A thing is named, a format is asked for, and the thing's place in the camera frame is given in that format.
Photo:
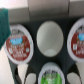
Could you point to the black kcup holder drawer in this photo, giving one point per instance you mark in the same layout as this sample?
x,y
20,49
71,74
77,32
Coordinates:
x,y
31,10

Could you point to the green-lidded white kcup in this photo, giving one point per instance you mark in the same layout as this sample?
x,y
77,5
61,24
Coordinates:
x,y
51,74

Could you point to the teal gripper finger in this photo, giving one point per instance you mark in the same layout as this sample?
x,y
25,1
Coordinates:
x,y
4,26

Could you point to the red-lidded kcup left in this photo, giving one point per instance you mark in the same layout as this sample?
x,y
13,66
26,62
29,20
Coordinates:
x,y
19,47

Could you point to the red-lidded kcup right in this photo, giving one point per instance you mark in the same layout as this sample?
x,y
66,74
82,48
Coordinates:
x,y
75,41

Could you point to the red-lidded kcup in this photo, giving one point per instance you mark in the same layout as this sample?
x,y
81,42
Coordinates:
x,y
75,41
19,47

